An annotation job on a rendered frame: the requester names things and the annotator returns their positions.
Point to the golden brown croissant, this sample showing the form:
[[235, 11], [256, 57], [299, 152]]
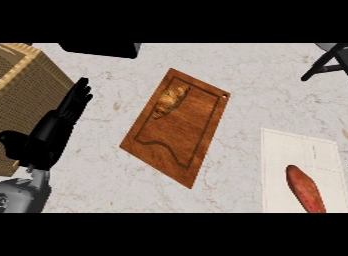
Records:
[[170, 100]]

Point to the white placemat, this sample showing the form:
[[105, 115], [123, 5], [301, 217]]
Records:
[[300, 160]]

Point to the brown wooden cutting board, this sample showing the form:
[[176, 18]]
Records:
[[182, 131]]

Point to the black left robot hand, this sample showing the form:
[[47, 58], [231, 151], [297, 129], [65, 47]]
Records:
[[53, 130]]

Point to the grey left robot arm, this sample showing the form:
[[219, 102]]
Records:
[[15, 195]]

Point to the red elongated squash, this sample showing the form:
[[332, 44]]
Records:
[[307, 190]]

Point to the tan wicker basket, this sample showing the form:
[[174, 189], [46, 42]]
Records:
[[19, 100]]

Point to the black appliance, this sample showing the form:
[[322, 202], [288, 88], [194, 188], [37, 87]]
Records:
[[104, 49]]

